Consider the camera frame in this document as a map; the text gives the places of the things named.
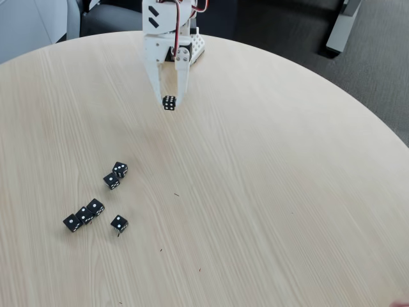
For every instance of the white cabinet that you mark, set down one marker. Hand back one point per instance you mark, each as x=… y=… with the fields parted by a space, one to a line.
x=25 y=25

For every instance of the person's hand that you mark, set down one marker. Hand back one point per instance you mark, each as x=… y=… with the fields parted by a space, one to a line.
x=402 y=304

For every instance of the grey desk leg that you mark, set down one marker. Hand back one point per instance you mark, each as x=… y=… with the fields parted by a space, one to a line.
x=340 y=28

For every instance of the black dice showing one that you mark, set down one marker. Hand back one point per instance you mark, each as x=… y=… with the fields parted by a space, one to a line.
x=73 y=223
x=95 y=207

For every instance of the black dice showing six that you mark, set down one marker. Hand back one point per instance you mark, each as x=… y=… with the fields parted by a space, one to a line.
x=169 y=103

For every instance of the black dice showing three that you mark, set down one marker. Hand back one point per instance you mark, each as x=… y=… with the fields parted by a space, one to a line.
x=120 y=169

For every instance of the dark grey office chair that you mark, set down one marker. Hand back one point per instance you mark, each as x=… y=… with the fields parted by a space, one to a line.
x=112 y=19

